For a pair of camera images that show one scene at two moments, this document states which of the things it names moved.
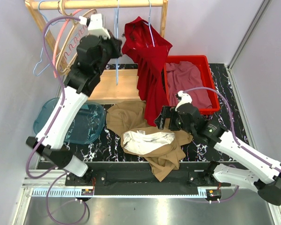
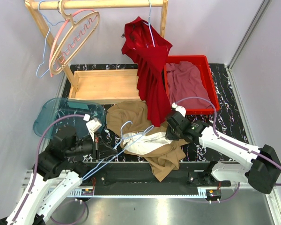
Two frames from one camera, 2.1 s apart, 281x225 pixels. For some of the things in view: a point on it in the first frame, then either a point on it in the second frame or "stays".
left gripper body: x=108 y=48 -> x=97 y=136
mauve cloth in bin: x=186 y=77 stays
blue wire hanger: x=149 y=24 stays
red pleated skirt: x=144 y=46 stays
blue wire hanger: x=116 y=13 -> x=146 y=133
